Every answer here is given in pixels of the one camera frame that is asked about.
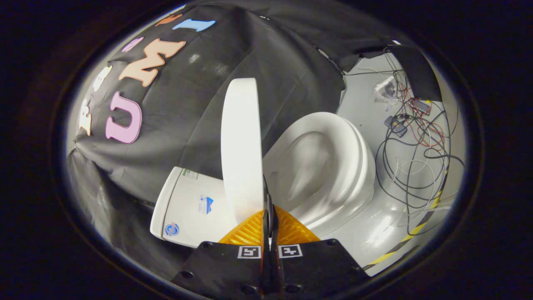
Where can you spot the black backdrop cloth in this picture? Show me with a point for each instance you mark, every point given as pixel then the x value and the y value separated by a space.
pixel 187 125

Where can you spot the yellow black floor tape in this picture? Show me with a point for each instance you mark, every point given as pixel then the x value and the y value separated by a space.
pixel 416 229

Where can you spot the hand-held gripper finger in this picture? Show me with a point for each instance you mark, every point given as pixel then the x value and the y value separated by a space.
pixel 272 233
pixel 266 225

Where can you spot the white toilet seat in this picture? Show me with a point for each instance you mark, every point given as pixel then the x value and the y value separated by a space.
pixel 354 154

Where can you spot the small black device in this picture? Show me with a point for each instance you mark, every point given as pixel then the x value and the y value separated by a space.
pixel 395 125
pixel 420 106

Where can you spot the white toilet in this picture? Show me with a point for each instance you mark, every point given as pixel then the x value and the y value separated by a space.
pixel 187 208

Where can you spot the clear plastic bag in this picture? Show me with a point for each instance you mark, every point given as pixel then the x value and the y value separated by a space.
pixel 385 88

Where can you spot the white toilet lid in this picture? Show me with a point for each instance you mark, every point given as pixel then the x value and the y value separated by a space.
pixel 241 146

